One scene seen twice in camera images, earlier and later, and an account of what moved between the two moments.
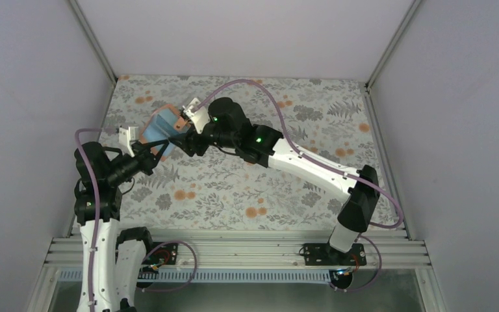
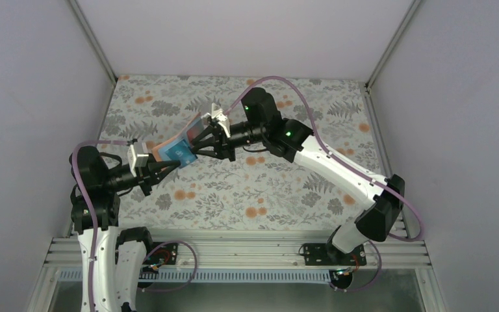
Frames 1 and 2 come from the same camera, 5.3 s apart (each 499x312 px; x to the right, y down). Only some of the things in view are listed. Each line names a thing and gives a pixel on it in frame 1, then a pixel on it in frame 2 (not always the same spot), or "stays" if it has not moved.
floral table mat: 217,190 stays
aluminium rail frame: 393,248 stays
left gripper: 147,158 to 154,177
